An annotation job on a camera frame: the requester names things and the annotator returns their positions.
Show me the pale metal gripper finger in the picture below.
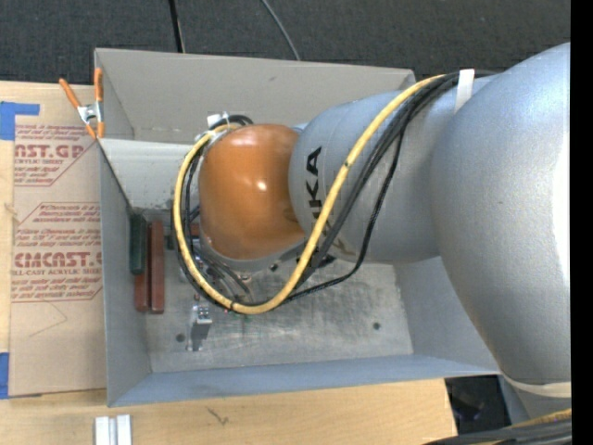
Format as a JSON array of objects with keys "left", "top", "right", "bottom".
[
  {"left": 196, "top": 304, "right": 214, "bottom": 351},
  {"left": 185, "top": 305, "right": 199, "bottom": 352}
]

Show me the dark green flat block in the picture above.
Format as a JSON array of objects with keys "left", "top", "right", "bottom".
[{"left": 129, "top": 212, "right": 149, "bottom": 276}]

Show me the grey metal bin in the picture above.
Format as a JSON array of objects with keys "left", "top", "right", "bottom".
[{"left": 94, "top": 47, "right": 502, "bottom": 409}]

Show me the brown cardboard board, red print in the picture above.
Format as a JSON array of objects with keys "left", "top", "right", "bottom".
[{"left": 0, "top": 80, "right": 109, "bottom": 399}]

